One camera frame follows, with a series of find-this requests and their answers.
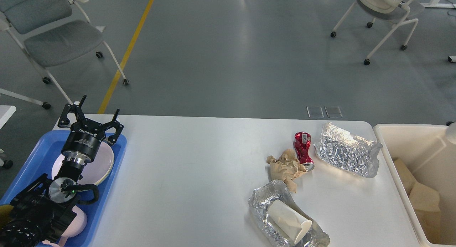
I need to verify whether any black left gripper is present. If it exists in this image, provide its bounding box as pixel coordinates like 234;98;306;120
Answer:
58;95;125;165

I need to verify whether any brown paper ball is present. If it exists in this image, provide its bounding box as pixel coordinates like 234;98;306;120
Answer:
266;149;308;193

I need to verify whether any crushed red soda can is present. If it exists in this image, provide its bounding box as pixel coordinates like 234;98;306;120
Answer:
294;132;315;172

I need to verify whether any foil container back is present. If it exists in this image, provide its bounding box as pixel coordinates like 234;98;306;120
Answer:
315;122;382;178

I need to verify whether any white paper cup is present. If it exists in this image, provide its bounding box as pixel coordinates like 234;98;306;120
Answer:
445;121;456;144
268;200;312;245

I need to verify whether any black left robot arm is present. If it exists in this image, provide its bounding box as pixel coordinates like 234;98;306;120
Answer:
1;96;124;247

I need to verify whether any pink ceramic plate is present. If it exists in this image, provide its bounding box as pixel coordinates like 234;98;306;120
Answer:
51;140;115;186

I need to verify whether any white chair base leg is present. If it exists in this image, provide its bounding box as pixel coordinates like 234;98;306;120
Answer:
0;88;52;109

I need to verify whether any blue plastic tray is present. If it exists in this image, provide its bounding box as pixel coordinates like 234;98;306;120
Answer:
1;130;128;247

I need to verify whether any white side table corner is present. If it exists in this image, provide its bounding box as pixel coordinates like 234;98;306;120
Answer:
0;105;16;128

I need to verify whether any pink ribbed mug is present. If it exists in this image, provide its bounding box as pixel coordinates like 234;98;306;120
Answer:
42;205;87;247

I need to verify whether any white office chair left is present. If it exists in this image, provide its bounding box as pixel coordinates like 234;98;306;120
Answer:
0;0;130;105

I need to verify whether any white office chair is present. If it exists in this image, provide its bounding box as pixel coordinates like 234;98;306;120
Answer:
330;0;425;66
0;0;130;105

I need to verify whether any teal mug yellow inside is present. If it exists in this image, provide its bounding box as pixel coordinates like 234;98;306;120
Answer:
0;204;13;229

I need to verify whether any foil tray front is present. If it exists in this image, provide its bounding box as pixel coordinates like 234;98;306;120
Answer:
248;179;330;247

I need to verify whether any clear floor plate left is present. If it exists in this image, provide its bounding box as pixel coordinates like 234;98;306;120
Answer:
306;106;325;118

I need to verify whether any clear floor plate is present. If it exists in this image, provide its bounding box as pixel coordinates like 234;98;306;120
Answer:
306;106;325;118
325;106;343;118

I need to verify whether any white paper cup lying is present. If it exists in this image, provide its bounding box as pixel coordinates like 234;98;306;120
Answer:
268;200;312;245

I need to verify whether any clear floor plate right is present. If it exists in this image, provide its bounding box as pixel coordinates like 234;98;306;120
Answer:
325;106;343;118

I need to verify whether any white office chair right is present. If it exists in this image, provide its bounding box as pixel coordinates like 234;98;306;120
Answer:
330;0;425;66

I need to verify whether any beige plastic bin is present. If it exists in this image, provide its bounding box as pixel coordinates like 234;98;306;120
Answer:
374;124;456;247

